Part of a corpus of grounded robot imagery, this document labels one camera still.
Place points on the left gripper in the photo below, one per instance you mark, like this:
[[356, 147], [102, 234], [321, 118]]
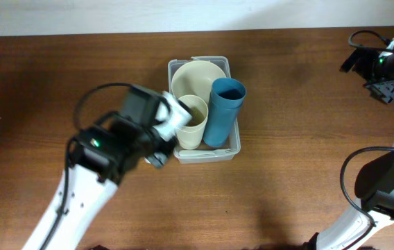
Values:
[[168, 144]]

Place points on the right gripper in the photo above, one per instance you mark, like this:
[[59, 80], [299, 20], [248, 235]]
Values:
[[386, 92]]

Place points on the white plastic fork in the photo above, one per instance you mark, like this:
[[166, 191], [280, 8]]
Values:
[[195, 153]]

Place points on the cream cup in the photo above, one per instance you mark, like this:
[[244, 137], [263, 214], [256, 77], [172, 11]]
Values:
[[190, 137], [199, 112]]

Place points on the blue cup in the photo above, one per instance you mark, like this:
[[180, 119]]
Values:
[[227, 93], [219, 124]]

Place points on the cream bowl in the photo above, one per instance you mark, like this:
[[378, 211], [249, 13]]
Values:
[[195, 78]]

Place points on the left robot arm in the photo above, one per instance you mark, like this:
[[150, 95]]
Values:
[[77, 201]]

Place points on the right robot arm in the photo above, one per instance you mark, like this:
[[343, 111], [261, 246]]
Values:
[[373, 207]]

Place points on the clear plastic container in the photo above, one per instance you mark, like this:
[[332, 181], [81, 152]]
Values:
[[233, 141]]

